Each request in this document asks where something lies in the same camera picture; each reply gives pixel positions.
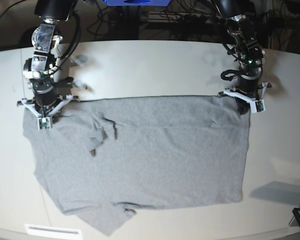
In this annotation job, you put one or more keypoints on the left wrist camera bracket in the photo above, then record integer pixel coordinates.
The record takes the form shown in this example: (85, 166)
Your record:
(261, 89)

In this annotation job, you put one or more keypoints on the white label strip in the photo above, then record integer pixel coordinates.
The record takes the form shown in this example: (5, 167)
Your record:
(47, 231)

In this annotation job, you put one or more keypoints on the grey T-shirt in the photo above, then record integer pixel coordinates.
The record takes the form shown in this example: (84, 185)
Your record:
(103, 160)

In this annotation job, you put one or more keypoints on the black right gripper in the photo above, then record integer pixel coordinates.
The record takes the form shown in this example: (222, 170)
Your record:
(45, 103)

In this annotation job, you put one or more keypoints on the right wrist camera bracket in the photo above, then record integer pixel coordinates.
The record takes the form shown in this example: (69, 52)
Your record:
(45, 123)

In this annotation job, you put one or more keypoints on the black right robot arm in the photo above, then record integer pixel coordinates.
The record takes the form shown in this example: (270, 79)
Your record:
(47, 60)

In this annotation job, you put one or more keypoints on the white power strip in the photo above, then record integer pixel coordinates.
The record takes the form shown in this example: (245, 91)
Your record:
(173, 17)

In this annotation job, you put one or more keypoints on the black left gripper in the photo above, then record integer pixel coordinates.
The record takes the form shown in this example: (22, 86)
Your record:
(243, 106)

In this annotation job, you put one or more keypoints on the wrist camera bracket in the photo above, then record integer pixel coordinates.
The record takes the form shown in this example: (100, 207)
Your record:
(45, 123)
(261, 89)

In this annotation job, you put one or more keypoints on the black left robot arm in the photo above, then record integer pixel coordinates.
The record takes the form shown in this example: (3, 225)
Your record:
(248, 90)

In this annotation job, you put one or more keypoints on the blue plastic mount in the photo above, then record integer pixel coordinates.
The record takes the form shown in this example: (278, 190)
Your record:
(160, 3)

